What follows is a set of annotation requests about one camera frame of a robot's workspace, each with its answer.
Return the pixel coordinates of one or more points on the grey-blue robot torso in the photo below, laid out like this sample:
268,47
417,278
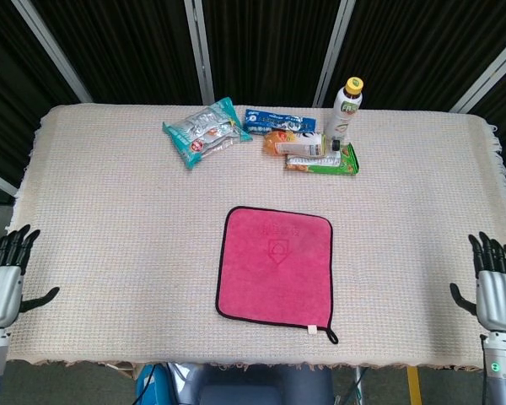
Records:
257,386

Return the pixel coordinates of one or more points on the teal and silver snack bag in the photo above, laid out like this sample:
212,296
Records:
204,133

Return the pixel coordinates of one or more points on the orange label bottle black cap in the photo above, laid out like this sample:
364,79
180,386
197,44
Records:
297,143

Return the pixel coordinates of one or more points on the green snack package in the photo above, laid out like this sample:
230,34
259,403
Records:
324,164

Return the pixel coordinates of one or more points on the metal table leg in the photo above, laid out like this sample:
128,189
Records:
358,386

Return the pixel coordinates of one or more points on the beige woven tablecloth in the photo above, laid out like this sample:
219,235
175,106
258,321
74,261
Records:
109,253

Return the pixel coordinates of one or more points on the blue plastic object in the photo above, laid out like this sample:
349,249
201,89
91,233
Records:
149,386

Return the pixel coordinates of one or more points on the white drink bottle yellow cap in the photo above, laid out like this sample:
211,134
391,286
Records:
343,114

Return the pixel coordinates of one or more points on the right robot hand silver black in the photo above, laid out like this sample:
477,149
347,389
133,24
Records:
499,299

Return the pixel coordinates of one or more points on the pink black-edged cloth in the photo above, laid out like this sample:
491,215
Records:
274,270

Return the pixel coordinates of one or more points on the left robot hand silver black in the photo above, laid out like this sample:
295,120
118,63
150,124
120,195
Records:
0,293

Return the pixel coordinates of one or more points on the blue cookie package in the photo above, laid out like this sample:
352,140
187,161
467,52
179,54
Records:
278,120

